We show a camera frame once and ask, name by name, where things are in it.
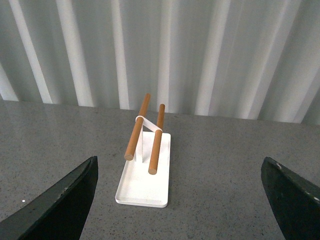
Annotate white pleated curtain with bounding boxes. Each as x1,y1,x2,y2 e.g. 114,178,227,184
0,0,320,125

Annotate white rack with wooden rods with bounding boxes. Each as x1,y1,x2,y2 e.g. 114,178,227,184
115,93,171,208

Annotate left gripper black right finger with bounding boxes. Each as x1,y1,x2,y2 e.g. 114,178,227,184
261,157,320,240

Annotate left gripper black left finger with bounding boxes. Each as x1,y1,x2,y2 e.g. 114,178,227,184
0,156,98,240

